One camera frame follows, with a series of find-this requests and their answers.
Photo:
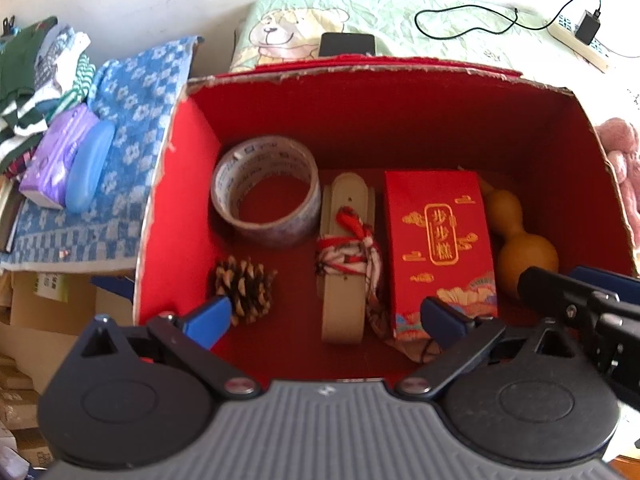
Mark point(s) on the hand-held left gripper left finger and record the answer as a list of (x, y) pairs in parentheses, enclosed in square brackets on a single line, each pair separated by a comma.
[(207, 317)]

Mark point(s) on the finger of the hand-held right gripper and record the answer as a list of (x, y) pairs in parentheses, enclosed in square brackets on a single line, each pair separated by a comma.
[(610, 282), (550, 290)]

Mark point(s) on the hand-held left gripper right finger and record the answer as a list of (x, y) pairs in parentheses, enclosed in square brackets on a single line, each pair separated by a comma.
[(442, 320)]

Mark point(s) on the brown gourd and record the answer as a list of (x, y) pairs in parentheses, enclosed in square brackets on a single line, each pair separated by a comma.
[(525, 260)]

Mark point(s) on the brown pine cone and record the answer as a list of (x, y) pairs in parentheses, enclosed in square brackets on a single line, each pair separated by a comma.
[(245, 285)]

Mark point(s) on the small red gift box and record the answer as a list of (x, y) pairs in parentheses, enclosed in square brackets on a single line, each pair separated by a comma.
[(435, 200)]

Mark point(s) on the printed packing tape roll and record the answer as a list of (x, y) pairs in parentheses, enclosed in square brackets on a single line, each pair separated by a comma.
[(225, 185)]

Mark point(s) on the red cardboard box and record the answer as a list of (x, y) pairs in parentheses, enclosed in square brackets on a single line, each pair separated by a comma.
[(375, 115)]

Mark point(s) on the pink plush toy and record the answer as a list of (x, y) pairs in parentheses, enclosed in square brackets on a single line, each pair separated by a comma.
[(625, 160)]

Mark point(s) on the pile of cardboard boxes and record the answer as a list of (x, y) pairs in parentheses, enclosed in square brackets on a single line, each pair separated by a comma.
[(50, 310)]

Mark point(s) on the blue glasses case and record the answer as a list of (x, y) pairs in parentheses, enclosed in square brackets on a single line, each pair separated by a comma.
[(90, 165)]

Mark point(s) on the blue chequered towel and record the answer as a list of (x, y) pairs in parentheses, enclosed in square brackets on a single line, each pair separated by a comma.
[(140, 125)]

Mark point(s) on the purple tissue pack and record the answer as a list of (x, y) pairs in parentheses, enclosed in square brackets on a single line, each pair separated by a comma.
[(55, 155)]

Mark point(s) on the white power strip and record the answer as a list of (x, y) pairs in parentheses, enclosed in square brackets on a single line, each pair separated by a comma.
[(592, 55)]

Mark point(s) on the black charger plug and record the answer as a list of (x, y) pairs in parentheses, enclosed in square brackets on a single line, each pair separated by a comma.
[(587, 27)]

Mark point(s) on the black smartphone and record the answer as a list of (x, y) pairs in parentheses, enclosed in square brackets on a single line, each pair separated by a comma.
[(345, 44)]

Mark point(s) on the pile of folded clothes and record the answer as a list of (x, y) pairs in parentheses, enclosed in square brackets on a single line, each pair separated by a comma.
[(25, 70)]

